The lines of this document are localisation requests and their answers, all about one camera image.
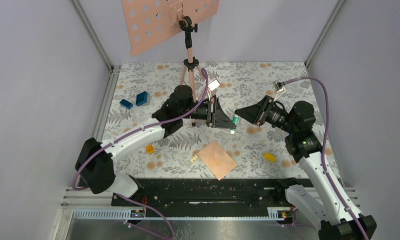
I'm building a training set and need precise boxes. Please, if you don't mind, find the pink perforated music stand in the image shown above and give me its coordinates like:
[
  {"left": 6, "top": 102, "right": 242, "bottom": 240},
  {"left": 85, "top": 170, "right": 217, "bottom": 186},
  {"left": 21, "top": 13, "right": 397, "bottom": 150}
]
[{"left": 121, "top": 0, "right": 219, "bottom": 124}]

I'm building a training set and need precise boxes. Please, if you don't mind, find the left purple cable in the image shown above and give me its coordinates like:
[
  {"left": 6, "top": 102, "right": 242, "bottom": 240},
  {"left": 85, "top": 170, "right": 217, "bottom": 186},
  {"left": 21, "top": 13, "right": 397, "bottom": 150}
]
[{"left": 71, "top": 68, "right": 210, "bottom": 240}]

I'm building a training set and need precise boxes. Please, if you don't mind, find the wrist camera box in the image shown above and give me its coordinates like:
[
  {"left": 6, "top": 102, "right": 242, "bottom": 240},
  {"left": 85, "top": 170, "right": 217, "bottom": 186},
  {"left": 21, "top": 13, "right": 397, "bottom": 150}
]
[
  {"left": 274, "top": 81, "right": 286, "bottom": 101},
  {"left": 207, "top": 79, "right": 220, "bottom": 99}
]

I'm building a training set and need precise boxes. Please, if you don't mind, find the purple cable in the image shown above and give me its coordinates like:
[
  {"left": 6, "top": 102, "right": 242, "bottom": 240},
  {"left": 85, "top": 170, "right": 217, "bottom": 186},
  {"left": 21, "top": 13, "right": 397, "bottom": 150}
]
[
  {"left": 71, "top": 68, "right": 210, "bottom": 240},
  {"left": 281, "top": 76, "right": 371, "bottom": 240}
]

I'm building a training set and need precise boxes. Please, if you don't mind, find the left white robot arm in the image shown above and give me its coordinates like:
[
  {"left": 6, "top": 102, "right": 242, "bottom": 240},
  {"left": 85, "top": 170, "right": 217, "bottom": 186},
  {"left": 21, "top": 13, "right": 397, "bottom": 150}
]
[{"left": 75, "top": 85, "right": 236, "bottom": 206}]

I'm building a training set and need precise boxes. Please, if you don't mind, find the tan paper envelope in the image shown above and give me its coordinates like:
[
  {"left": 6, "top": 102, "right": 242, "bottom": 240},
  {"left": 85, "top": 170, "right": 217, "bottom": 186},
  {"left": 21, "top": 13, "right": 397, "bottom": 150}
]
[{"left": 197, "top": 141, "right": 238, "bottom": 180}]

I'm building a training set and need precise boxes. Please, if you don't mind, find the yellow toy brick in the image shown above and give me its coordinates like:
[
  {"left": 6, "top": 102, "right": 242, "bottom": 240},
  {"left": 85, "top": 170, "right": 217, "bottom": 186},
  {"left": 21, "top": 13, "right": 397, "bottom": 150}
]
[{"left": 263, "top": 152, "right": 276, "bottom": 163}]

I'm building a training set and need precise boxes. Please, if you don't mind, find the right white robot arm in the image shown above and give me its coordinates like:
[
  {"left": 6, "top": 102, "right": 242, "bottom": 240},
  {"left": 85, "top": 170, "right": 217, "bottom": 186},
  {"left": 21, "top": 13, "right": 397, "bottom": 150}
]
[{"left": 235, "top": 96, "right": 377, "bottom": 240}]

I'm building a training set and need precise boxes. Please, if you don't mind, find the small blue toy brick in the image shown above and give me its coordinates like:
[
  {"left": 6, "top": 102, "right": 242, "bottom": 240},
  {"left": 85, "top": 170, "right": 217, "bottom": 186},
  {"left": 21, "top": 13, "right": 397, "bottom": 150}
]
[{"left": 119, "top": 99, "right": 133, "bottom": 110}]

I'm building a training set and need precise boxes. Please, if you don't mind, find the green white glue stick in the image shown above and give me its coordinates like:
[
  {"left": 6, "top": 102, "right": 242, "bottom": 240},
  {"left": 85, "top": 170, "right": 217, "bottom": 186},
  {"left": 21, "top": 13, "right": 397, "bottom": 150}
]
[{"left": 229, "top": 114, "right": 239, "bottom": 134}]

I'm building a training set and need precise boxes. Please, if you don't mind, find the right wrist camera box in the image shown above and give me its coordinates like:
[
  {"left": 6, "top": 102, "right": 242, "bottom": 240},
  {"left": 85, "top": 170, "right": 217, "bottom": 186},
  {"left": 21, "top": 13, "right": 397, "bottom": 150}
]
[{"left": 274, "top": 81, "right": 286, "bottom": 101}]

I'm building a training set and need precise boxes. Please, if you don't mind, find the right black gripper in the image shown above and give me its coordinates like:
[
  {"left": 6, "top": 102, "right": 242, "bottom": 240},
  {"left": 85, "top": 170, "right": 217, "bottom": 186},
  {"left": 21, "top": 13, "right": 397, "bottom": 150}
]
[{"left": 234, "top": 95, "right": 296, "bottom": 135}]

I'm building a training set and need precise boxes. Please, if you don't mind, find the large blue toy brick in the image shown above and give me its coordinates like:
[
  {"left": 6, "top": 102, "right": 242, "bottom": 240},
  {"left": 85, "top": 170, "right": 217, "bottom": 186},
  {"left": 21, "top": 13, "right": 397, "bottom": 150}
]
[{"left": 136, "top": 91, "right": 150, "bottom": 107}]

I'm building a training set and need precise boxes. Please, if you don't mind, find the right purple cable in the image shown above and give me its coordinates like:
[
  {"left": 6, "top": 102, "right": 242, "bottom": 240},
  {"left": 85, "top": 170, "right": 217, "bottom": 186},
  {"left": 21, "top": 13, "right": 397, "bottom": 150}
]
[{"left": 281, "top": 76, "right": 371, "bottom": 240}]

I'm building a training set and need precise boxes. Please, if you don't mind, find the orange square toy brick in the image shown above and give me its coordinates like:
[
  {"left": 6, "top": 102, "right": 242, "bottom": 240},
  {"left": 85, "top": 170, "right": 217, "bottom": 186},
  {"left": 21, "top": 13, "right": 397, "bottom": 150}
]
[{"left": 145, "top": 145, "right": 155, "bottom": 154}]

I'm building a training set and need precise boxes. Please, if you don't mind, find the floral patterned table mat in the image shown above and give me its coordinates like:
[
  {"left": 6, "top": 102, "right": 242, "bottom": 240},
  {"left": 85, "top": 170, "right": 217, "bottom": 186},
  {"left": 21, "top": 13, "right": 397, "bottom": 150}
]
[{"left": 98, "top": 61, "right": 341, "bottom": 180}]

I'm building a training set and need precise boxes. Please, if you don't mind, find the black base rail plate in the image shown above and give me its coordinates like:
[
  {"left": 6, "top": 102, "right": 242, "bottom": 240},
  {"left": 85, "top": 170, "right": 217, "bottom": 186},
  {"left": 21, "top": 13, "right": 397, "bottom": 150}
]
[{"left": 131, "top": 178, "right": 313, "bottom": 218}]

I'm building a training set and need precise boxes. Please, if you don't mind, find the cream chess knight piece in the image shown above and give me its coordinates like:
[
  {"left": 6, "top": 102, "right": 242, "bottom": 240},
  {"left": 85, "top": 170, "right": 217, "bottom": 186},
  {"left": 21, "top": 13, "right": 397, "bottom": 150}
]
[{"left": 189, "top": 154, "right": 199, "bottom": 163}]

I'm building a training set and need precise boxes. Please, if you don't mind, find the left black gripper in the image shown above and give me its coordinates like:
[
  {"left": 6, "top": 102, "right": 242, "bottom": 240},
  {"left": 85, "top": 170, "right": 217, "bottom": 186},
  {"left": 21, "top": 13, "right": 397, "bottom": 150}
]
[{"left": 180, "top": 96, "right": 236, "bottom": 128}]

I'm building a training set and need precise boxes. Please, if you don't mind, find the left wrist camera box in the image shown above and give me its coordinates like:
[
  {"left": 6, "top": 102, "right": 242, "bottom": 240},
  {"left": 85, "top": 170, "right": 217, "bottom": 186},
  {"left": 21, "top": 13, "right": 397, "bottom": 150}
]
[{"left": 207, "top": 79, "right": 220, "bottom": 99}]

